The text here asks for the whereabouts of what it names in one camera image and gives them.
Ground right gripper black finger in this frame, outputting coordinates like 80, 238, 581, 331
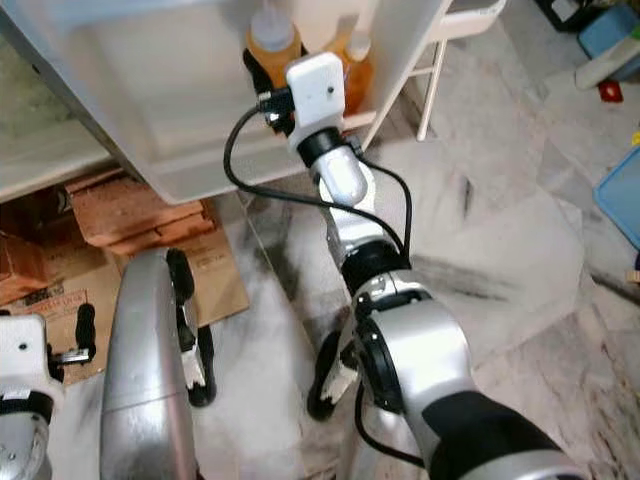
242, 48, 276, 101

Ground silver fridge with green sticker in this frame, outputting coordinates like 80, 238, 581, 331
0, 0, 456, 206

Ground brown cardboard sheet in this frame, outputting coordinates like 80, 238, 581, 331
0, 170, 251, 386

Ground grey robot left leg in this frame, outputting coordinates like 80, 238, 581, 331
100, 248, 216, 480

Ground white folding chair grey seat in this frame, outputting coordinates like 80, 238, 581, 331
415, 0, 508, 143

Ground black bag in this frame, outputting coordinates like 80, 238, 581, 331
535, 0, 596, 31

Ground blue plastic container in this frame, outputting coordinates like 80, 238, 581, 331
575, 5, 640, 58

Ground light blue box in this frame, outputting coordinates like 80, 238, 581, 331
593, 145, 640, 248

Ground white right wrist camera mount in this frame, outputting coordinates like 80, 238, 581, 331
285, 52, 346, 151

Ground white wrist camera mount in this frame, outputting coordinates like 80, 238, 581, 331
285, 52, 346, 151
0, 315, 51, 401

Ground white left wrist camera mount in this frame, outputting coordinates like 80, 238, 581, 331
0, 315, 51, 401

